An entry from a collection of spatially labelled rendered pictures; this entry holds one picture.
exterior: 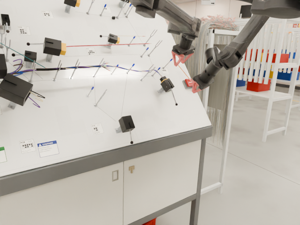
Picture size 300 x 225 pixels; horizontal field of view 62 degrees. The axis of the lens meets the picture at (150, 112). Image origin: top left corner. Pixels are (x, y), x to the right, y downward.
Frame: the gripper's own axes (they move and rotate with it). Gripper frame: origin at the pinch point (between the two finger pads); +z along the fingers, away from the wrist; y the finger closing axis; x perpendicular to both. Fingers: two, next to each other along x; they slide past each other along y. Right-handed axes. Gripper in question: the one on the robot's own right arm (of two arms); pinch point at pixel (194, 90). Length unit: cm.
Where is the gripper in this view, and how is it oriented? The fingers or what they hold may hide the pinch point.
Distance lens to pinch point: 125.1
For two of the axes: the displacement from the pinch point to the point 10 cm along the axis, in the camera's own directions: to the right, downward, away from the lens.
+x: 6.1, 7.5, -2.5
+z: -3.8, 5.6, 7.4
